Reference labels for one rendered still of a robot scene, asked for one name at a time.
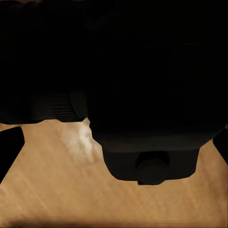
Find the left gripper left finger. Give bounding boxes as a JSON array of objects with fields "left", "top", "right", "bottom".
[{"left": 0, "top": 126, "right": 25, "bottom": 183}]

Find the digital camera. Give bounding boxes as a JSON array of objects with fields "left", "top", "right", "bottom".
[{"left": 0, "top": 0, "right": 228, "bottom": 186}]

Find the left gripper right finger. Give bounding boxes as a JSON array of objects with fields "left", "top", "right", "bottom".
[{"left": 213, "top": 128, "right": 228, "bottom": 165}]

